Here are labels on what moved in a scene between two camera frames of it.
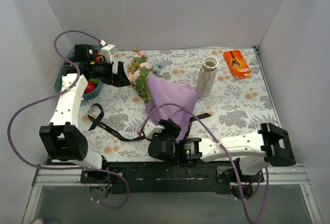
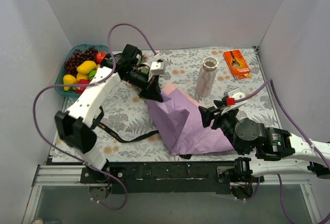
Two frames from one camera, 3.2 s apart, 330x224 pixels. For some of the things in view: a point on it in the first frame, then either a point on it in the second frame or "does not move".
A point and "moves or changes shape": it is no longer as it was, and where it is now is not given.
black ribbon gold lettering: [124, 134] → [96, 124]
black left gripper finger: [120, 79] → [152, 90]
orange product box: [237, 64] does not move
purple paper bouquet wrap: [161, 92] moves or changes shape
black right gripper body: [171, 126] → [215, 116]
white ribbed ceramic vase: [206, 76] does not move
